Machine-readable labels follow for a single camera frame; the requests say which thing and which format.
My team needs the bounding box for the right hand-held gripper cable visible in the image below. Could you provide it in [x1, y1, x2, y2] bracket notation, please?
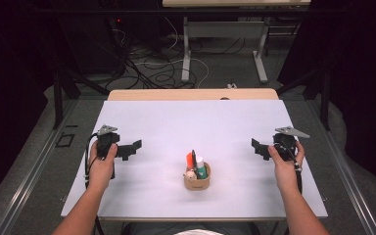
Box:
[282, 143, 304, 196]

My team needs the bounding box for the bundle of black floor cables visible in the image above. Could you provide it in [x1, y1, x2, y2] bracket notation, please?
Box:
[111, 28, 210, 90]

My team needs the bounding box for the black computer tower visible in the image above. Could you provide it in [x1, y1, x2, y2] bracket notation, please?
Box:
[58, 16, 127, 76]

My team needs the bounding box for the left hand-held gripper cable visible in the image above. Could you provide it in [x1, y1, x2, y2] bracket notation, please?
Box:
[83, 132, 106, 235]

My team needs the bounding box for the light wooden table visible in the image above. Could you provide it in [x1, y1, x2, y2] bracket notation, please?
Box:
[107, 87, 280, 102]

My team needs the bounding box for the orange highlighter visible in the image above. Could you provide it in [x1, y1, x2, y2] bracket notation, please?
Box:
[185, 151, 195, 170]

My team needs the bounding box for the green and white glue stick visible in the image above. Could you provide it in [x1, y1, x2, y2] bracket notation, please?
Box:
[195, 156, 209, 180]

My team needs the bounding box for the grey metal-legged desk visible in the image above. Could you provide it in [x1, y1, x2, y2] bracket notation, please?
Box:
[162, 0, 311, 84]

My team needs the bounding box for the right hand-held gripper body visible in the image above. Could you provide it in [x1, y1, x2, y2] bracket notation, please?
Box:
[272, 126, 311, 163]

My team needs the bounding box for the person's right hand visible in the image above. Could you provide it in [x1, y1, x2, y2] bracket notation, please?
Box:
[267, 140, 306, 194]

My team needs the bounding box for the person's white shirt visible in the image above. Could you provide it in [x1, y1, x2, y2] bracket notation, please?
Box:
[169, 228, 226, 235]

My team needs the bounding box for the grey metal floor rail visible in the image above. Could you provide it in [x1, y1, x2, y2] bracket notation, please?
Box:
[306, 99, 376, 235]
[0, 99, 79, 235]

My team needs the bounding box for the wooden pen holder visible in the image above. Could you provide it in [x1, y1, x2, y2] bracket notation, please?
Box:
[183, 162, 212, 192]

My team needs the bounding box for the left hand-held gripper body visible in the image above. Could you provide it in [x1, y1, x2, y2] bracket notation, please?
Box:
[96, 124, 121, 161]

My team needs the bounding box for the person's left hand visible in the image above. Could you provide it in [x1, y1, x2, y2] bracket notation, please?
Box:
[87, 141, 118, 192]

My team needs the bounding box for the white floor cable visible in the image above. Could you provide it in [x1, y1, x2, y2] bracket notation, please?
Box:
[133, 16, 211, 89]

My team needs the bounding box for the hand-held gripper cable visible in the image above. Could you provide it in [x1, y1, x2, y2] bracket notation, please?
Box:
[282, 143, 304, 196]
[83, 132, 106, 235]

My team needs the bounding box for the black metal stand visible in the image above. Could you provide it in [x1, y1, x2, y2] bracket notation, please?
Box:
[52, 63, 111, 130]
[275, 65, 332, 131]

